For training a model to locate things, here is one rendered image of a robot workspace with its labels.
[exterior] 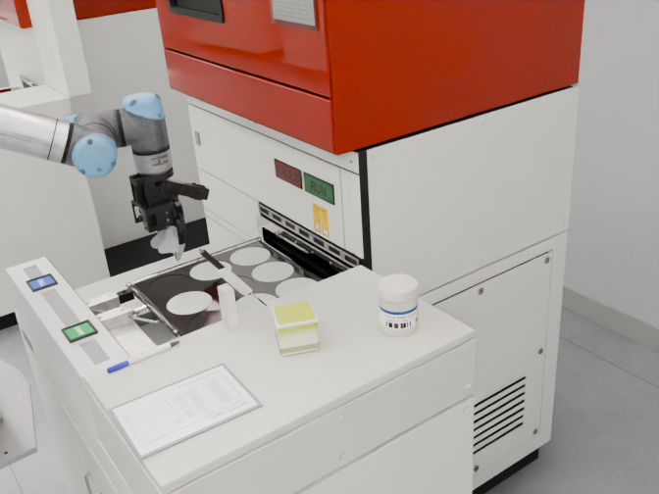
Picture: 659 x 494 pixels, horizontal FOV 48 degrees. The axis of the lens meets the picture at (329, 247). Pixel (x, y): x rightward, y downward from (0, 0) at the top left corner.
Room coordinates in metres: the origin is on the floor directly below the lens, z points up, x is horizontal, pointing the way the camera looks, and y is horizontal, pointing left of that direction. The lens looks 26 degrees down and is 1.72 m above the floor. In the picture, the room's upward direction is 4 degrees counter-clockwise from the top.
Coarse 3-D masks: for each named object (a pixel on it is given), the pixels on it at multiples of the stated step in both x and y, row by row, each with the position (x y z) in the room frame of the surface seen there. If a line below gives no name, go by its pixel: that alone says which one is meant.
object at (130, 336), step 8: (120, 328) 1.37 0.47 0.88; (128, 328) 1.37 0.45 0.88; (136, 328) 1.37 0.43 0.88; (120, 336) 1.34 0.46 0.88; (128, 336) 1.34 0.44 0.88; (136, 336) 1.34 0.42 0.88; (144, 336) 1.33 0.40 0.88; (128, 344) 1.31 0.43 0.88; (136, 344) 1.31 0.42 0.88; (144, 344) 1.30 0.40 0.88; (152, 344) 1.30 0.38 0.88; (128, 352) 1.28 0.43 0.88; (136, 352) 1.28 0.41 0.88
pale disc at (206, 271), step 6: (204, 264) 1.61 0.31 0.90; (210, 264) 1.61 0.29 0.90; (228, 264) 1.60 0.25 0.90; (192, 270) 1.58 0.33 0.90; (198, 270) 1.58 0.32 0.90; (204, 270) 1.58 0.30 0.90; (210, 270) 1.58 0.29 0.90; (192, 276) 1.55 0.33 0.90; (198, 276) 1.55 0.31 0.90; (204, 276) 1.54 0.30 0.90; (210, 276) 1.54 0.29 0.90; (216, 276) 1.54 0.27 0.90
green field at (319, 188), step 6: (306, 174) 1.59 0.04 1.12; (306, 180) 1.59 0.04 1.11; (312, 180) 1.57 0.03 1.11; (318, 180) 1.55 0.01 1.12; (306, 186) 1.59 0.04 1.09; (312, 186) 1.57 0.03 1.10; (318, 186) 1.55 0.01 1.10; (324, 186) 1.53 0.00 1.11; (330, 186) 1.51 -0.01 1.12; (312, 192) 1.57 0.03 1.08; (318, 192) 1.55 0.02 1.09; (324, 192) 1.53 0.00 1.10; (330, 192) 1.51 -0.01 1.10; (324, 198) 1.53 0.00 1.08; (330, 198) 1.51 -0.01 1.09
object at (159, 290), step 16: (224, 256) 1.65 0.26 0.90; (272, 256) 1.63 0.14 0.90; (176, 272) 1.58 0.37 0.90; (240, 272) 1.55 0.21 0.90; (304, 272) 1.53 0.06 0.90; (144, 288) 1.51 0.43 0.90; (160, 288) 1.51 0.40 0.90; (176, 288) 1.50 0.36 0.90; (192, 288) 1.49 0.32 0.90; (208, 288) 1.49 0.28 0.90; (256, 288) 1.47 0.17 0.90; (272, 288) 1.46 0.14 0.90; (160, 304) 1.43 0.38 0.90; (176, 320) 1.36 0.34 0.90; (192, 320) 1.36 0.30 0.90; (208, 320) 1.35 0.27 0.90
